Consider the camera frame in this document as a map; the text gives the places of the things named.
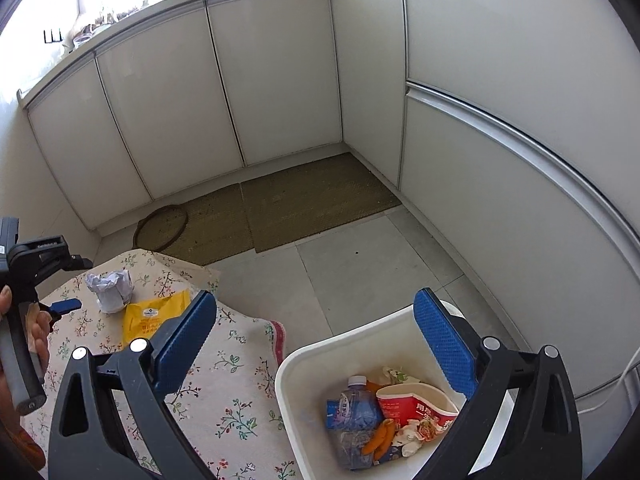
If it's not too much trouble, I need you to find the person's left hand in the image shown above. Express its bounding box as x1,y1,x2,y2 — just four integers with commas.
0,285,53,386

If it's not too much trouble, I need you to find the orange peel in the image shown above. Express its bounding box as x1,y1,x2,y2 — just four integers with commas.
361,417,397,456

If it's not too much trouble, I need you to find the large woven floor mat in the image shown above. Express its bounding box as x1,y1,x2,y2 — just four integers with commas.
240,152,403,254

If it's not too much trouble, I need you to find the clear plastic bottle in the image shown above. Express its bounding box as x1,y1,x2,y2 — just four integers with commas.
332,375,386,471

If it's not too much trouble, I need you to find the white cabinet with rail handle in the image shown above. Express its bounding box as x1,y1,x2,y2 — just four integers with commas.
327,0,640,411

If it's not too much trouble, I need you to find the round woven tray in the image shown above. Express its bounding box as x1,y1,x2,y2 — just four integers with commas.
133,204,190,251

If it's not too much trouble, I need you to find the red instant noodle cup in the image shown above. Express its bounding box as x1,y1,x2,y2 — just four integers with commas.
375,382,460,443

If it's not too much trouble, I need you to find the crumpled white tissue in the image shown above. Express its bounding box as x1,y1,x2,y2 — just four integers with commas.
392,420,426,457

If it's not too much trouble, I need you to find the white plastic bin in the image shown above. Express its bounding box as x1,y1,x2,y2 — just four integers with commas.
274,300,516,480

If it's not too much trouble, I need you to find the table with floral cloth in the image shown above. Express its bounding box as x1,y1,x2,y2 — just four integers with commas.
20,247,301,480

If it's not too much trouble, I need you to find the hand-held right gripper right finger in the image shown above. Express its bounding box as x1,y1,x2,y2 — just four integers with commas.
413,287,583,480

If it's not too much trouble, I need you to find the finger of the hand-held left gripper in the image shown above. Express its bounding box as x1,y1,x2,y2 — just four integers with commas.
50,252,94,275
37,298,82,333

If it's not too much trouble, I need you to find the white floral wrapper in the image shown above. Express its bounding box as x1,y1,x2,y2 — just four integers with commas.
382,366,423,386

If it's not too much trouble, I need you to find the white cabinet row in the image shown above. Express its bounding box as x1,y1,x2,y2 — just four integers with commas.
17,0,351,233

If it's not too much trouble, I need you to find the yellow snack packet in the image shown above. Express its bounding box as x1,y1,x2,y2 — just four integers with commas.
122,287,192,353

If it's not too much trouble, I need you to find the white cable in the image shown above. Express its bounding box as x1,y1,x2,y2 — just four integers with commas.
575,345,640,413

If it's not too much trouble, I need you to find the white paper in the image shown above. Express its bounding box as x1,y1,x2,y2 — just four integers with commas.
85,269,135,315

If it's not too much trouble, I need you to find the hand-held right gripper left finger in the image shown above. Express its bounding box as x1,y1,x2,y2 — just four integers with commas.
47,290,218,480

